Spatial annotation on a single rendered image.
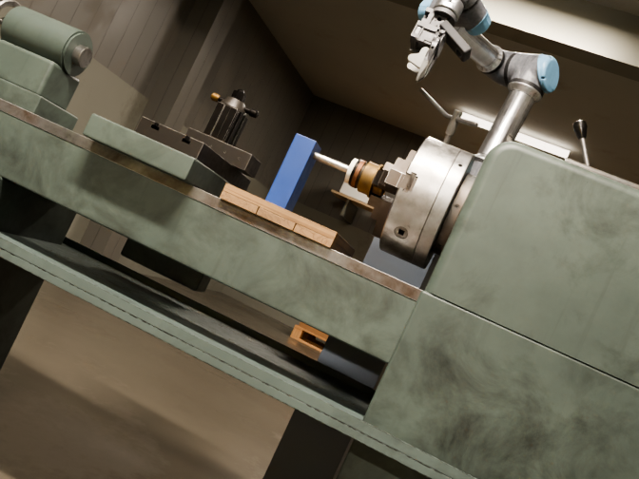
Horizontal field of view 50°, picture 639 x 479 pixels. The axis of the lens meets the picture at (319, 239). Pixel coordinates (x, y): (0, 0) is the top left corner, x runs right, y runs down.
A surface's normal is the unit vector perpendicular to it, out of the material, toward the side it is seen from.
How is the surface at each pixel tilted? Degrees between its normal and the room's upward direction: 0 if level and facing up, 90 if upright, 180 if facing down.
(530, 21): 90
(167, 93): 90
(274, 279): 90
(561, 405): 90
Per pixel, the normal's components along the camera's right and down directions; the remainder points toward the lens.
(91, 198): -0.17, -0.13
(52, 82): 0.89, 0.40
